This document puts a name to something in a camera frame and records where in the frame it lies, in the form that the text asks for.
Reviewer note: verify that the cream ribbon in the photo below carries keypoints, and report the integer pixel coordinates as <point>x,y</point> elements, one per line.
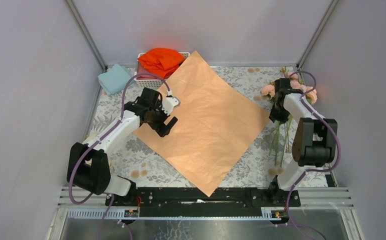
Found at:
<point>92,136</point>

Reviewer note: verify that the light blue folded towel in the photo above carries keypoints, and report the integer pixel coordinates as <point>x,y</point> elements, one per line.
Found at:
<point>115,79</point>

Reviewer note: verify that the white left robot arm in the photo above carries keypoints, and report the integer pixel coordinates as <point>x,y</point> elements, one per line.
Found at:
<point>88,165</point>

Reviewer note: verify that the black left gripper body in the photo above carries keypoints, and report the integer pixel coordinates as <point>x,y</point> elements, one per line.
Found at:
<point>159,117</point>

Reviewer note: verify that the pink cloth in basket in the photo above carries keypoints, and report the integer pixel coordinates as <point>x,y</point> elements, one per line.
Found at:
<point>144,73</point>

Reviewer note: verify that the green and orange wrapping paper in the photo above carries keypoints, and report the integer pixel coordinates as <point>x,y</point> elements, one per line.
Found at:
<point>215,125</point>

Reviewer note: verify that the floral patterned table mat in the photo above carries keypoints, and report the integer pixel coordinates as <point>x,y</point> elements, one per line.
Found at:
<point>268,156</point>

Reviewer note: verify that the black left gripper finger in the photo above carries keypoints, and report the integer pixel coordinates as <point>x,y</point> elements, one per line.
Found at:
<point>171,123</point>
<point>163,131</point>

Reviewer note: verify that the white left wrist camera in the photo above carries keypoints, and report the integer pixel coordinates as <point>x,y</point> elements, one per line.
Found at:
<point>169,103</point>

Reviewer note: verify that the orange cloth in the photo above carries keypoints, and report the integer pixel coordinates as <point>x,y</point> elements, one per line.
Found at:
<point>162,62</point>

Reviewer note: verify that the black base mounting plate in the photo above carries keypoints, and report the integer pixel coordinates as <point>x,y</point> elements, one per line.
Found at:
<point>191,202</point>

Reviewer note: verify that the pink fake flower stem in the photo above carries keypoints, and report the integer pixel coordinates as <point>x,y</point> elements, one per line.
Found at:
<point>303,90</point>
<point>268,90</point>
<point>311,94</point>
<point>290,75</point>

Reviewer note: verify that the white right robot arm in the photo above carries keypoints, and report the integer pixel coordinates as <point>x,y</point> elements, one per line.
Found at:
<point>315,140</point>

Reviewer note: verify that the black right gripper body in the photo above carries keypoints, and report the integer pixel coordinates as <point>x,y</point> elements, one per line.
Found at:
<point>277,110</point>

